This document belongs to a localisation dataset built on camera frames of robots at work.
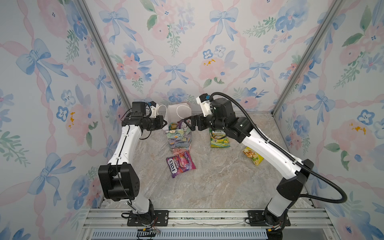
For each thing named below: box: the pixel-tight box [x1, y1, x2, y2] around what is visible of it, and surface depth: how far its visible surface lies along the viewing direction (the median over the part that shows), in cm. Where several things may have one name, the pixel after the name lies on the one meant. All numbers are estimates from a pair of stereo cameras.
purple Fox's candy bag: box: [166, 151, 197, 178], surface depth 92 cm
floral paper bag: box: [166, 102, 192, 151], surface depth 85 cm
